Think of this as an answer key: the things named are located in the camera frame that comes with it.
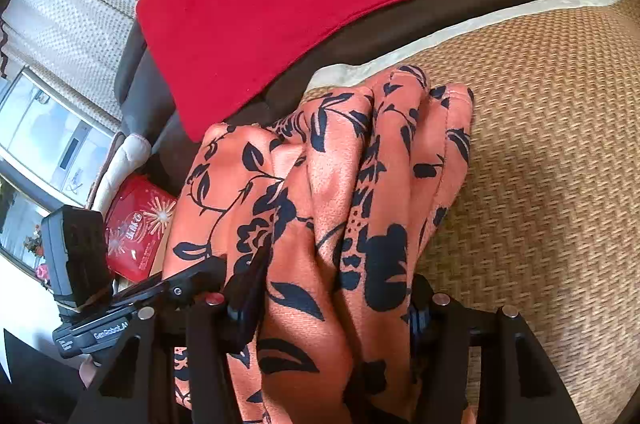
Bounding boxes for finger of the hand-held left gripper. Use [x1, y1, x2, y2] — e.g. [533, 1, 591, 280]
[111, 255, 229, 307]

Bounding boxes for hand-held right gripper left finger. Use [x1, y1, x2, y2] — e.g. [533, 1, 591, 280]
[67, 245, 272, 424]

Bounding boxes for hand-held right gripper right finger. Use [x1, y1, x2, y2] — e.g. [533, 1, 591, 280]
[402, 273, 584, 424]

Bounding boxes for orange floral garment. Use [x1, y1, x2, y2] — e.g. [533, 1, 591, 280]
[167, 64, 476, 424]

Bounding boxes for red printed box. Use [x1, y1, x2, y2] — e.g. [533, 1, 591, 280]
[104, 174, 177, 283]

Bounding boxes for small cream cushion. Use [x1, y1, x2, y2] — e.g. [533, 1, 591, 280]
[86, 131, 152, 211]

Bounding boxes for white framed window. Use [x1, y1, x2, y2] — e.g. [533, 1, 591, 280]
[0, 66, 119, 266]

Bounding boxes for beige woven mat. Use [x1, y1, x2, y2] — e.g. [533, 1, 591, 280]
[302, 0, 640, 424]

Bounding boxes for white dotted sofa cushion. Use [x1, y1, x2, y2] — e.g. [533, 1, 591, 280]
[0, 0, 157, 115]

